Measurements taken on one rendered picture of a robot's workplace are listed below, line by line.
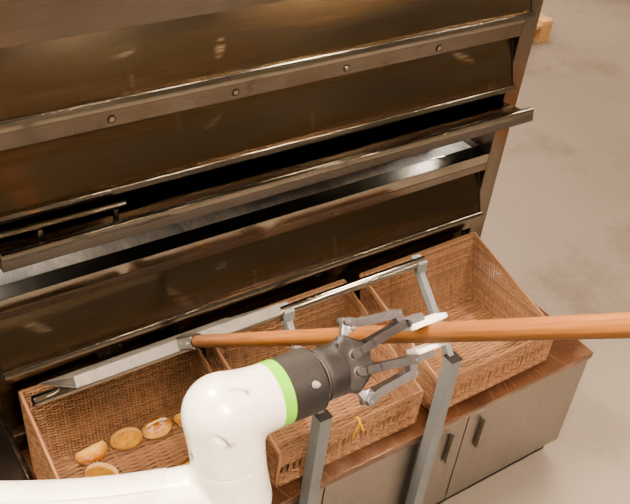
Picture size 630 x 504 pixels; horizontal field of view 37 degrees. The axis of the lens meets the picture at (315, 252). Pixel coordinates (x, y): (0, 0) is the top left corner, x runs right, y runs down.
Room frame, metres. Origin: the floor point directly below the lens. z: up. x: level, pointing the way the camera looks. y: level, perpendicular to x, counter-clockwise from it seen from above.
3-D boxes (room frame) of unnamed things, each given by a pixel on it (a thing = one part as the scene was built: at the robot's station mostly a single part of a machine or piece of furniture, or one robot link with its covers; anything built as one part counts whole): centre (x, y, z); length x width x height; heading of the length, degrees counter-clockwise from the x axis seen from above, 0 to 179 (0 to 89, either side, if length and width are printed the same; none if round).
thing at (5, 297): (2.42, 0.15, 1.16); 1.80 x 0.06 x 0.04; 129
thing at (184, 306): (2.40, 0.13, 1.02); 1.79 x 0.11 x 0.19; 129
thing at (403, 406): (2.19, -0.04, 0.72); 0.56 x 0.49 x 0.28; 129
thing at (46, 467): (1.82, 0.42, 0.72); 0.56 x 0.49 x 0.28; 128
